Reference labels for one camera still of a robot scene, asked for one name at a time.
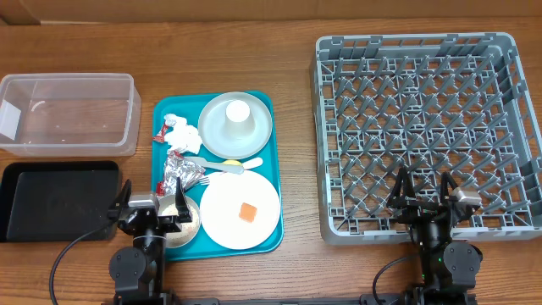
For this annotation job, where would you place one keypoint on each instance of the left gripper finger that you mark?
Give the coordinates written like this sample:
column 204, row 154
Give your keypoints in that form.
column 179, row 198
column 123, row 197

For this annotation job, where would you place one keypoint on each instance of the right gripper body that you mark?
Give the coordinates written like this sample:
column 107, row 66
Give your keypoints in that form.
column 419, row 209

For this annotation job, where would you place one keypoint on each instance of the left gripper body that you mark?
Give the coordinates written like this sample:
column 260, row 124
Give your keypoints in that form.
column 167, row 224

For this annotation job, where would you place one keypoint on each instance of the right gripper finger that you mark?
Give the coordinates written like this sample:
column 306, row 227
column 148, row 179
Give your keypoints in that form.
column 447, row 183
column 402, row 191

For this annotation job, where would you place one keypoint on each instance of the grey bowl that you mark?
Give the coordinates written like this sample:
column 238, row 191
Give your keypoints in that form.
column 172, row 240

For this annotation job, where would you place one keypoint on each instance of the foil wrapper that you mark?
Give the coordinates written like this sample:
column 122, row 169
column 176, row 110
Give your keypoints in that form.
column 177, row 167

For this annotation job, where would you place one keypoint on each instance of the pink round plate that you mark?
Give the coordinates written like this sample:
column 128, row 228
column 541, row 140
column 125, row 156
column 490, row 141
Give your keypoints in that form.
column 221, row 203

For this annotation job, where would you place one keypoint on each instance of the orange food cube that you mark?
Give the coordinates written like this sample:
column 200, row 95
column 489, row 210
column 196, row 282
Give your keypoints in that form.
column 247, row 212

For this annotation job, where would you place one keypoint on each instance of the white napkin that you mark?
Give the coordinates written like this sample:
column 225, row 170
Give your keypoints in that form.
column 183, row 137

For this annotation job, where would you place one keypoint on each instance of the white plastic cup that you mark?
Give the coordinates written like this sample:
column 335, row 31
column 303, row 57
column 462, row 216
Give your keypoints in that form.
column 239, row 121

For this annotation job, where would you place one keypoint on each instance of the white rice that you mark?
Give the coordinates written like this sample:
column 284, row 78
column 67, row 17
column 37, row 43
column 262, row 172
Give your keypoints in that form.
column 187, row 229

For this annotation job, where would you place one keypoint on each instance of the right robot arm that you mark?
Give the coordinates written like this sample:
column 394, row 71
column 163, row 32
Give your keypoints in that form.
column 449, row 267

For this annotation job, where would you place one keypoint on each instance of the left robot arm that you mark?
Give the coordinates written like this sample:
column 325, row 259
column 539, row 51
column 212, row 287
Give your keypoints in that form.
column 138, row 270

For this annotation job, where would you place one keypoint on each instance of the grey dishwasher rack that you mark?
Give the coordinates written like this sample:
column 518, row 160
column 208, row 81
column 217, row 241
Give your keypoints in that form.
column 432, row 103

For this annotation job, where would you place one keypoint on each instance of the red packet under foil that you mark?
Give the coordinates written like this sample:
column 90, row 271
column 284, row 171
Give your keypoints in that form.
column 159, row 189

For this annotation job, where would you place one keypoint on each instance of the grey plastic knife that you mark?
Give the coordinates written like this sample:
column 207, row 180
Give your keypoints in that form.
column 230, row 168

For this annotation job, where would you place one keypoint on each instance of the yellow plastic spoon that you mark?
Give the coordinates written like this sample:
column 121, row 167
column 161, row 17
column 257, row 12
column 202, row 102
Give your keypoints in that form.
column 232, row 162

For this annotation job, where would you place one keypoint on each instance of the red sauce packet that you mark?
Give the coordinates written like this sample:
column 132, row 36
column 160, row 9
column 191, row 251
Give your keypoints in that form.
column 159, row 137

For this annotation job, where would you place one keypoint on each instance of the teal plastic tray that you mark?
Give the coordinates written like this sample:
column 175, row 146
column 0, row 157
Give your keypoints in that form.
column 202, row 246

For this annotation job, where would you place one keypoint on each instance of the black plastic bin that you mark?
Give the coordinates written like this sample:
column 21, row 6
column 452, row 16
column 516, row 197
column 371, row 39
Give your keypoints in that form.
column 58, row 201

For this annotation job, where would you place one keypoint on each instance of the white plastic fork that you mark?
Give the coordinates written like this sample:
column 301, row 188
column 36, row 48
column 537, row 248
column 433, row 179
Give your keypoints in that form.
column 250, row 164

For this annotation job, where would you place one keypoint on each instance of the grey round plate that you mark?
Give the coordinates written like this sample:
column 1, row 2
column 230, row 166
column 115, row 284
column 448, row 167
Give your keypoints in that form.
column 211, row 127

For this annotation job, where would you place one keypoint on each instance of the clear plastic bin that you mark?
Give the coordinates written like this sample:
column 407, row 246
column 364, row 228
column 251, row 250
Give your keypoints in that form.
column 70, row 115

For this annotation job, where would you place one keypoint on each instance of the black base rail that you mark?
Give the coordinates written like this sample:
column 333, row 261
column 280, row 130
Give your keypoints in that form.
column 365, row 299

